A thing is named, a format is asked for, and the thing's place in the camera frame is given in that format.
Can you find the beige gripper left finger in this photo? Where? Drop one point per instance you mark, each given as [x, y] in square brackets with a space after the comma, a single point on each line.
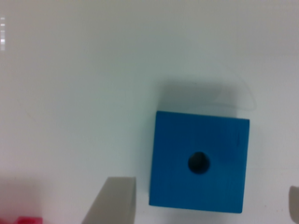
[115, 203]

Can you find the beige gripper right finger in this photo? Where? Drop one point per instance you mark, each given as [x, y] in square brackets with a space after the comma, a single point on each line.
[294, 204]

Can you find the blue block with hole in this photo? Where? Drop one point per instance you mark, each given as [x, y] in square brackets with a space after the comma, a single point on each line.
[199, 162]

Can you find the pink interlocking cube block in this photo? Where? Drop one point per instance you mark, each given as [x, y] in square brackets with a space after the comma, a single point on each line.
[29, 220]

